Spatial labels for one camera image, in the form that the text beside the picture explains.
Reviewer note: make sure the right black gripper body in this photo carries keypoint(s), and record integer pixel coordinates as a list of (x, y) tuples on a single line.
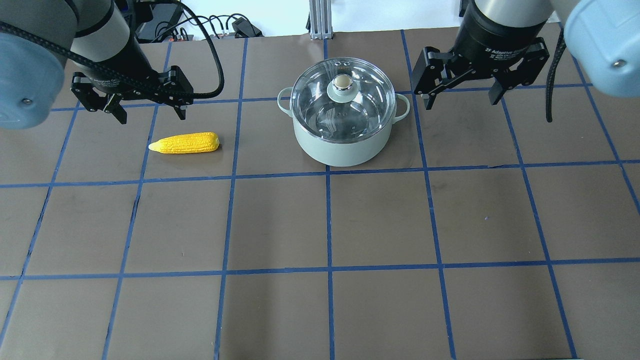
[(492, 42)]

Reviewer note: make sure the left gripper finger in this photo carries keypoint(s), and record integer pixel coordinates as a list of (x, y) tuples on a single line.
[(174, 80), (85, 92)]

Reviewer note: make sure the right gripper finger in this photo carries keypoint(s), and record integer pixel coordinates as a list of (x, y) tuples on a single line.
[(436, 71), (527, 71)]

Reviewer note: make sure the yellow corn cob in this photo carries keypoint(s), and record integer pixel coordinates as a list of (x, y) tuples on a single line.
[(190, 143)]

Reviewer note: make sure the glass pot lid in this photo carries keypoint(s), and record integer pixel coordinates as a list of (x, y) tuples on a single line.
[(343, 100)]

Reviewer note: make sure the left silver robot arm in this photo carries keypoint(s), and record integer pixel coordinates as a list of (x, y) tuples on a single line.
[(39, 37)]

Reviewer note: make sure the pale green cooking pot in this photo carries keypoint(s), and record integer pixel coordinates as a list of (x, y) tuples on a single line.
[(342, 155)]

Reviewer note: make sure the black power adapter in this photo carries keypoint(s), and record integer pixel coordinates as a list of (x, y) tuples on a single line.
[(243, 28)]

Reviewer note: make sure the aluminium frame post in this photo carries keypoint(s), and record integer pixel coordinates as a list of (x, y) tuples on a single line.
[(320, 20)]

